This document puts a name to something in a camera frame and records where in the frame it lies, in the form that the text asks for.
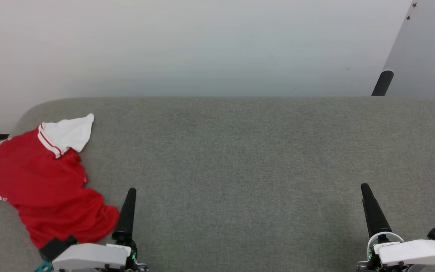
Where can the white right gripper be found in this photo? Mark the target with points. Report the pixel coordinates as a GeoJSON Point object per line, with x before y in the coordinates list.
{"type": "Point", "coordinates": [414, 253]}

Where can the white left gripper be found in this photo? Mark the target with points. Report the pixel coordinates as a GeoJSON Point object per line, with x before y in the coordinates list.
{"type": "Point", "coordinates": [89, 258]}

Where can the red Bulls basketball jersey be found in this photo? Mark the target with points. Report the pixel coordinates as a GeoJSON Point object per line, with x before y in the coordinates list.
{"type": "Point", "coordinates": [40, 177]}

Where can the grey fabric sofa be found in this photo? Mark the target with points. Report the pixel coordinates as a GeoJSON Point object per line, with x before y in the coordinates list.
{"type": "Point", "coordinates": [240, 170]}

